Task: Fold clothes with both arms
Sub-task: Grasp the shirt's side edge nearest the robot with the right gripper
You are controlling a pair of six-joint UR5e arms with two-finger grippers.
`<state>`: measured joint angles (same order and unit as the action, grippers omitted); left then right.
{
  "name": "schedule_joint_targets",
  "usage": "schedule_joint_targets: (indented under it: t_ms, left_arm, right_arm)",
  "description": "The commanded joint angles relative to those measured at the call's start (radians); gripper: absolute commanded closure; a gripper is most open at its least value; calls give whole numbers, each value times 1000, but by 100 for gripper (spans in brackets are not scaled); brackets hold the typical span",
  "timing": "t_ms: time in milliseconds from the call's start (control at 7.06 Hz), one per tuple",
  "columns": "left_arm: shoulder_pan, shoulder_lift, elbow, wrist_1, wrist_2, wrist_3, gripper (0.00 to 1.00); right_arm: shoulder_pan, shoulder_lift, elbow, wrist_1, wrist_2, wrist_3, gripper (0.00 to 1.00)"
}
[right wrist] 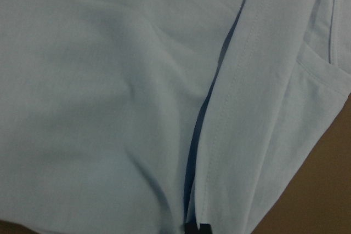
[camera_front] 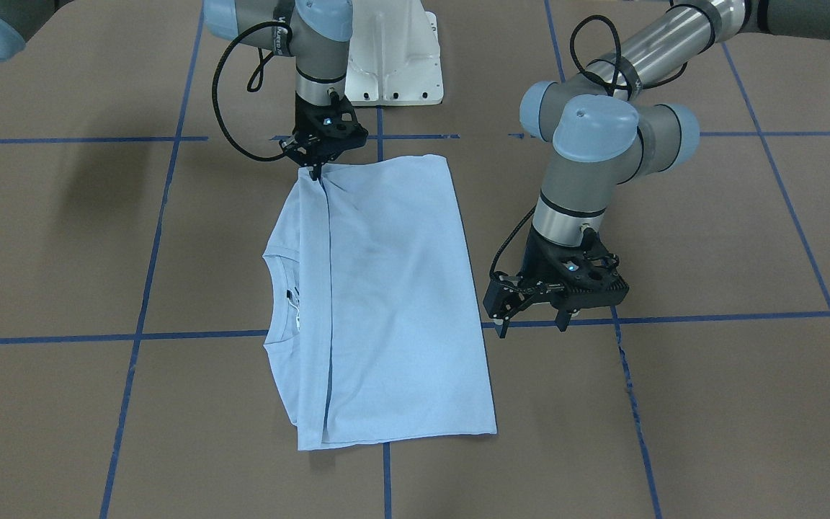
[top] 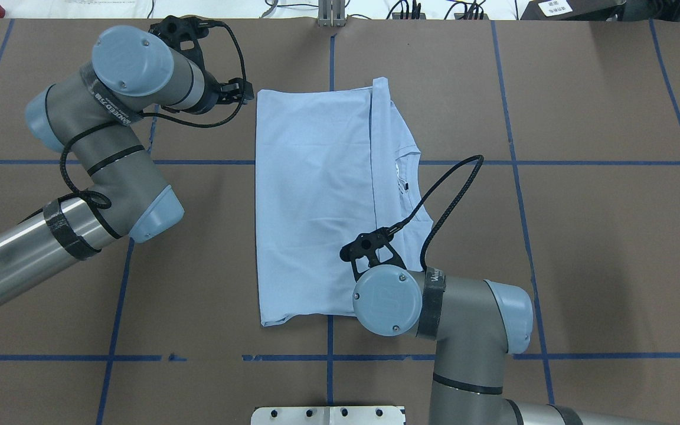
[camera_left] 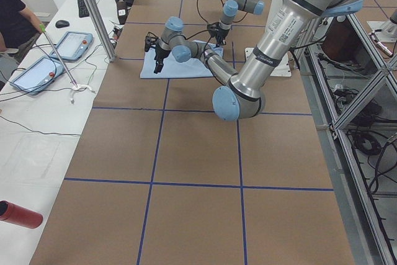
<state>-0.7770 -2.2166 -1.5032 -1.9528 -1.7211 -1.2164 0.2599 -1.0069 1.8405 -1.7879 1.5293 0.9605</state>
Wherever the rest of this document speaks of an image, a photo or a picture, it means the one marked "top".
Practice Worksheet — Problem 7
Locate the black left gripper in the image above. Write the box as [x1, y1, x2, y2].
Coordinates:
[196, 71, 255, 115]

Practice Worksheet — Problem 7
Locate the light blue t-shirt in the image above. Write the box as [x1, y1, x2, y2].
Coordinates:
[254, 76, 433, 326]

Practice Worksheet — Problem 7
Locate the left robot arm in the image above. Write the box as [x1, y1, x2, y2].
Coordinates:
[0, 16, 254, 306]

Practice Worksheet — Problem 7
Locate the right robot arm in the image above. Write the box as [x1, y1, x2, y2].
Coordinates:
[352, 264, 643, 424]

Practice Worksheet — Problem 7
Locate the black monitor stand box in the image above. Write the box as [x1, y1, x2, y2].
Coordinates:
[519, 1, 627, 21]

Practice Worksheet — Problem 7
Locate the black braided left cable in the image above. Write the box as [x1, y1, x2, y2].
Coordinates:
[60, 21, 249, 240]

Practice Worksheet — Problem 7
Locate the black braided cable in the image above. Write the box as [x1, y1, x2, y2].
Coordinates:
[60, 21, 249, 240]
[384, 155, 485, 272]

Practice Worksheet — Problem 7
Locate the black mount left camera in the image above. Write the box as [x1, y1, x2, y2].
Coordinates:
[148, 15, 225, 71]

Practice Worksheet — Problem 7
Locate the black mount camera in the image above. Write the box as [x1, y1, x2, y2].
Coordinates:
[338, 225, 407, 283]
[148, 15, 225, 71]

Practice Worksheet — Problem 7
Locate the grey aluminium frame post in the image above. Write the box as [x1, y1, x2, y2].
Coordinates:
[318, 0, 347, 28]

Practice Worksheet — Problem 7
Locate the black mount right camera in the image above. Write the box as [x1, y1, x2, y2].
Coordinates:
[338, 225, 407, 283]

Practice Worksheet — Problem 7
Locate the black braided right cable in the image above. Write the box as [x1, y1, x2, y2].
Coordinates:
[384, 155, 485, 272]

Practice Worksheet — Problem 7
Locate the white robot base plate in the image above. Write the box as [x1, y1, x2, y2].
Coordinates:
[250, 406, 407, 424]

